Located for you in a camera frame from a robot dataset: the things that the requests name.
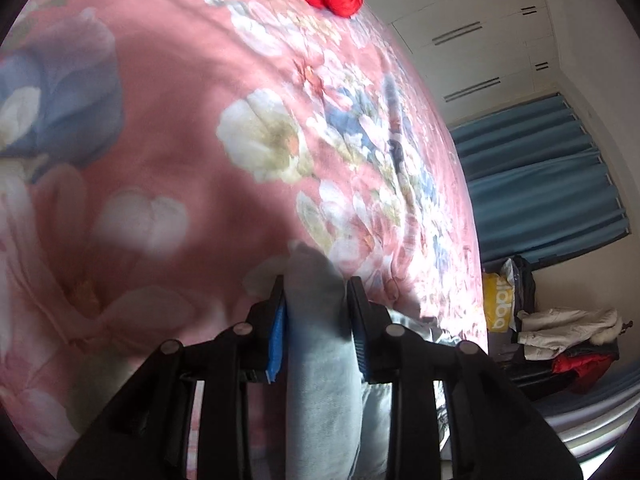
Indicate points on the white wardrobe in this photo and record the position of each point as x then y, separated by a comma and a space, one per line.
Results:
460, 25

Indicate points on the white jacket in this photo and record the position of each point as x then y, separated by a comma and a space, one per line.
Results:
565, 330

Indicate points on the yellow shopping bag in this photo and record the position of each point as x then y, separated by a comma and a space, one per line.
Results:
500, 305

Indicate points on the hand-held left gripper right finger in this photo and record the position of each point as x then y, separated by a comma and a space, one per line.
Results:
360, 355

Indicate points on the red garment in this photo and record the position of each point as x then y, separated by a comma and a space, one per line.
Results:
585, 367

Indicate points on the black bag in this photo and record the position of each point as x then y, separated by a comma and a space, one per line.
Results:
525, 285

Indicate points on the blue curtain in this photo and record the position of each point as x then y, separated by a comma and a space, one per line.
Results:
540, 185

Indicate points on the pink floral blanket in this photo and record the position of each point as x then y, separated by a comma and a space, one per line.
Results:
175, 135

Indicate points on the black suitcase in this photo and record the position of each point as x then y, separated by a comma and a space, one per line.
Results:
535, 377

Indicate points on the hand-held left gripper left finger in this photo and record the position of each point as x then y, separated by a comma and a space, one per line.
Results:
276, 340

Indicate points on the light blue strawberry denim pants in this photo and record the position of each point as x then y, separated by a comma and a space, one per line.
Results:
320, 385

